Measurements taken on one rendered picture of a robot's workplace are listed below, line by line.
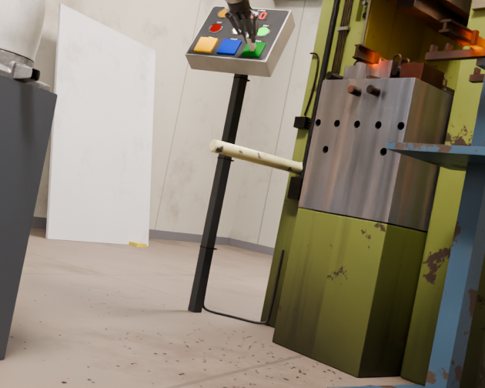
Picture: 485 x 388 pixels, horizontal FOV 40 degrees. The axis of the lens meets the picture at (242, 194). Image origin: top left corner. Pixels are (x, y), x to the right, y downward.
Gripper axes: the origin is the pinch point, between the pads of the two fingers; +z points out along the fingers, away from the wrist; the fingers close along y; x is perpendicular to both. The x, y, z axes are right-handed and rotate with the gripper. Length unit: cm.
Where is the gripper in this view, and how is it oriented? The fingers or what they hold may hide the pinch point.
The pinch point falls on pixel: (251, 41)
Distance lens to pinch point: 244.7
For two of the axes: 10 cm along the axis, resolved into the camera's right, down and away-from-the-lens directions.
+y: 8.9, 1.7, -4.1
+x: 3.7, -8.0, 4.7
